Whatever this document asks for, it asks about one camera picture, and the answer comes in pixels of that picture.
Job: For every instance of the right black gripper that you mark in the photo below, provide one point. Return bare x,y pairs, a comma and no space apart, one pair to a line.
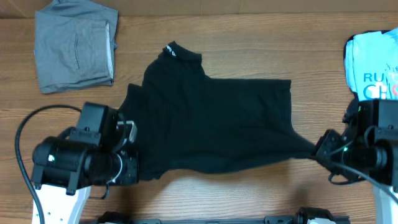
324,146

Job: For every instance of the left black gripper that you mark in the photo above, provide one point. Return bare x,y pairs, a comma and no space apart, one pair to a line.
132,173

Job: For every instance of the black polo shirt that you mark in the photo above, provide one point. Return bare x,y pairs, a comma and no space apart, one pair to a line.
188,120

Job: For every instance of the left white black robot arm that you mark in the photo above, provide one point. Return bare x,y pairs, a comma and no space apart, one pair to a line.
91,153

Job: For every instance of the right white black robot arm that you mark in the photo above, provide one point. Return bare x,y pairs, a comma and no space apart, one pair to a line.
367,150

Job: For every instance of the black garment under t-shirt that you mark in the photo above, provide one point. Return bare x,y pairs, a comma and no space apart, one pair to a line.
353,105

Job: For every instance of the light blue printed t-shirt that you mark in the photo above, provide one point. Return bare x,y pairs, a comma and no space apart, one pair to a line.
371,65

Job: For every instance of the folded grey trousers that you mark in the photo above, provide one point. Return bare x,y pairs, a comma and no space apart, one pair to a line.
74,45

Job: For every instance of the brown cardboard backboard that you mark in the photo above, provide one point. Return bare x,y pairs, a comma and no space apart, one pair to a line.
219,7

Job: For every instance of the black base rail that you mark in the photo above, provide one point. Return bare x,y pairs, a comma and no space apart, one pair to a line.
305,215

